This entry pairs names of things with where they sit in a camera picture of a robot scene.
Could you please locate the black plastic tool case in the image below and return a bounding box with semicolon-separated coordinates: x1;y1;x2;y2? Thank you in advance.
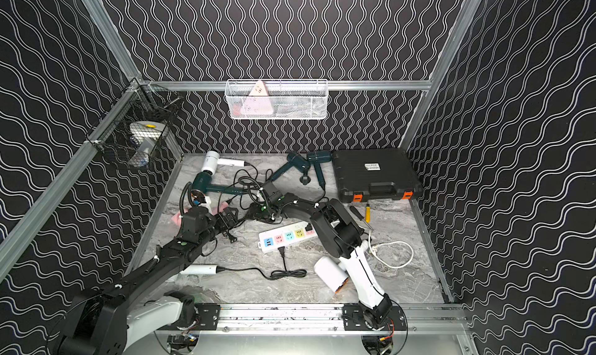
332;148;423;203

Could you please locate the white hair dryer front left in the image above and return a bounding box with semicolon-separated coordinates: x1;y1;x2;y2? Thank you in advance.
180;264;219;275

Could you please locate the white power strip cable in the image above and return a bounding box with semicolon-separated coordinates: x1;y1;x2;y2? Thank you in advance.
365;224;415;270

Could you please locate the white bottle in mesh basket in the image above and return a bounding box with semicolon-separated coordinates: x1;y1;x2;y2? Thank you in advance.
127;138;155;168

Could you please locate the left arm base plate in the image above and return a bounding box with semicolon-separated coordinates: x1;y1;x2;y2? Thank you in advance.
186;303;221;332

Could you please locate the black handle screwdriver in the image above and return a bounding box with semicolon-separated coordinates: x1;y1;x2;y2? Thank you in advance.
349;205;367;224

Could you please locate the dark green hair dryer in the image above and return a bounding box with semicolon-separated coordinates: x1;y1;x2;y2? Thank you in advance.
299;151;332;190
266;152;311;186

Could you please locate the small white hair dryer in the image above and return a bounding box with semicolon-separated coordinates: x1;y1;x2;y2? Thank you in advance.
201;151;245;175

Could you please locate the white hair dryer front right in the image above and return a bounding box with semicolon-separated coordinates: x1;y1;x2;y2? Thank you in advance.
314;257;349;294

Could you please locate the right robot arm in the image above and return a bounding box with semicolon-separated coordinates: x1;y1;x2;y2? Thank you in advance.
248;181;393;329

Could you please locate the yellow handle screwdriver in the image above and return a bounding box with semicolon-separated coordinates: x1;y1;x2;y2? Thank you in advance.
364;204;371;223

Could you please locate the black cable of green dryer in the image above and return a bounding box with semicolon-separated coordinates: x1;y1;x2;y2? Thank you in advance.
297;186;329;207

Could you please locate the pink triangle card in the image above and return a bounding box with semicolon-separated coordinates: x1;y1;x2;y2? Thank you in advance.
240;80;274;117

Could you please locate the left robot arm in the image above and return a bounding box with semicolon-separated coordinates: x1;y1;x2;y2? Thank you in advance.
49;207;240;354

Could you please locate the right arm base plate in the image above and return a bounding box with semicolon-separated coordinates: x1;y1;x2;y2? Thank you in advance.
341;304;408;332

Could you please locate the pink hair dryer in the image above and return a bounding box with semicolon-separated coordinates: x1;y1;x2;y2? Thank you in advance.
171;201;229;226

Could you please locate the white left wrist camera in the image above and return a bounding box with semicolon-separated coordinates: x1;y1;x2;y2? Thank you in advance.
192;194;212;213

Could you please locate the white multicolour power strip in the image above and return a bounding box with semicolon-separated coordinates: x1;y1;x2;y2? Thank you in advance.
259;221;318;253

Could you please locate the black cable large green dryer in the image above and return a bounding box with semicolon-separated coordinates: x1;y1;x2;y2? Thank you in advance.
230;161;265;204

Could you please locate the black wire mesh basket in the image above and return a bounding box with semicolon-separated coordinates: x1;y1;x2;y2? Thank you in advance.
90;84;183;170

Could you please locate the clear wall basket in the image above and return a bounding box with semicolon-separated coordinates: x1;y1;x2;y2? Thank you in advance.
224;79;329;121

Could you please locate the large green orange hair dryer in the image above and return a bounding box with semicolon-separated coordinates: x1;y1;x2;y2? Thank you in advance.
187;172;232;205

